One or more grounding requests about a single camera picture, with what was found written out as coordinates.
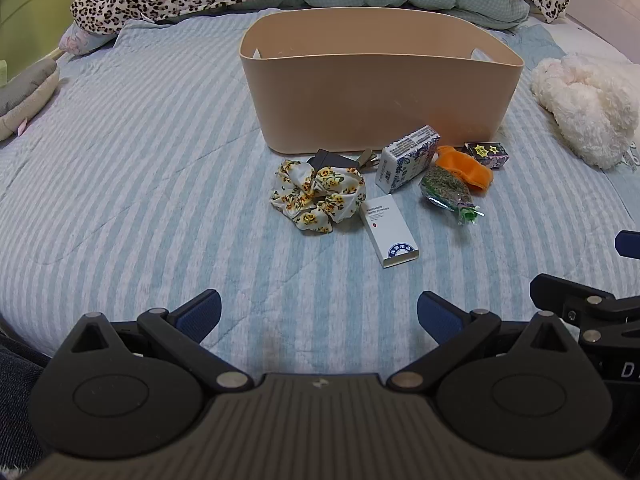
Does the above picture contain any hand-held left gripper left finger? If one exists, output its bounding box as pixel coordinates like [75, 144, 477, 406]
[70, 289, 253, 392]

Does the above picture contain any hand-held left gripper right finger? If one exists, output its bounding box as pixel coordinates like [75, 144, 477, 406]
[389, 291, 573, 391]

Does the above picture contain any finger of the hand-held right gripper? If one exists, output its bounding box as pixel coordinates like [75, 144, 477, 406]
[530, 272, 640, 346]
[615, 230, 640, 260]

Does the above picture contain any white medicine box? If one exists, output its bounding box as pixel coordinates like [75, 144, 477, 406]
[359, 194, 418, 269]

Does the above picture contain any dried herb packet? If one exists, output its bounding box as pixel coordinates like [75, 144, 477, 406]
[419, 164, 485, 227]

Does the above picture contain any orange cloth pouch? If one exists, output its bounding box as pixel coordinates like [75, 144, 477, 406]
[432, 145, 495, 195]

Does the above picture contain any blue white patterned box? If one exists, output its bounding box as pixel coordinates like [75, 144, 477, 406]
[375, 125, 442, 194]

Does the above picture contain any floral yellow white scrunchie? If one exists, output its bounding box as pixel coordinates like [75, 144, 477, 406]
[270, 159, 367, 235]

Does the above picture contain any small dark star-print box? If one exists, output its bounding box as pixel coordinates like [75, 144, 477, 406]
[462, 141, 511, 170]

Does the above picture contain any olive hair claw clip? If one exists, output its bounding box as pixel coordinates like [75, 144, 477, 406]
[350, 149, 385, 172]

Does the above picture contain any beige plastic storage basket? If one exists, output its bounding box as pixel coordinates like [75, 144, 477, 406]
[239, 7, 525, 156]

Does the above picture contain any blue striped bed sheet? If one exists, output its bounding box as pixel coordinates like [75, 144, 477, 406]
[0, 7, 640, 361]

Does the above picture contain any white fluffy plush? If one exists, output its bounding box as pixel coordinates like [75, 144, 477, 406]
[530, 54, 640, 170]

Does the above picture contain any person's jeans leg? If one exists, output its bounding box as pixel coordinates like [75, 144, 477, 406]
[0, 325, 53, 466]

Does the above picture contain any grey plush toy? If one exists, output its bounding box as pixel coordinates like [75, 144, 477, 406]
[0, 57, 62, 142]

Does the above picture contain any pink floral pillow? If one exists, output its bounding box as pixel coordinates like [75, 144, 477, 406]
[59, 24, 121, 56]

